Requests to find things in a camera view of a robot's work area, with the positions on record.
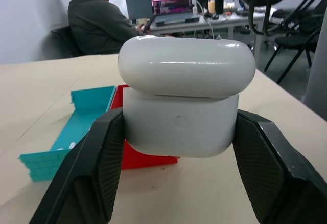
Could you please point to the grey monitor back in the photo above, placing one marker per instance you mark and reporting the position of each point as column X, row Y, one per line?
column 138, row 5

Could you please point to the seated person in grey sweater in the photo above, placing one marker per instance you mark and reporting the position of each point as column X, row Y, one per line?
column 97, row 22

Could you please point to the black office chair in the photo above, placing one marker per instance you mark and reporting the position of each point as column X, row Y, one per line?
column 64, row 42

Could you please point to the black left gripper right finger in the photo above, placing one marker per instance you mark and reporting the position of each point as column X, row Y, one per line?
column 270, row 173

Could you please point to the red plastic tray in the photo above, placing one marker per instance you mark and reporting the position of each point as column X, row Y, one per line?
column 84, row 116

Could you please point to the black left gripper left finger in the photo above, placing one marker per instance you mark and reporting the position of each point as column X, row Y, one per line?
column 84, row 178

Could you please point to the black folding chair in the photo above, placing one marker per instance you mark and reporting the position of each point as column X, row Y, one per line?
column 291, row 42

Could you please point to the white earbud case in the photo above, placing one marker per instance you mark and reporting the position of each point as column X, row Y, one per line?
column 184, row 68

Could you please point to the white office desk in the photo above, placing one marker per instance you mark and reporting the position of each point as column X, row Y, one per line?
column 224, row 23

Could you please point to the black tumbler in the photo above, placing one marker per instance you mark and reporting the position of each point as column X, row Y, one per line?
column 219, row 0

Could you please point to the open laptop with lit screen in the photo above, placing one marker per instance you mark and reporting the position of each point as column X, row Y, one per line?
column 168, row 1

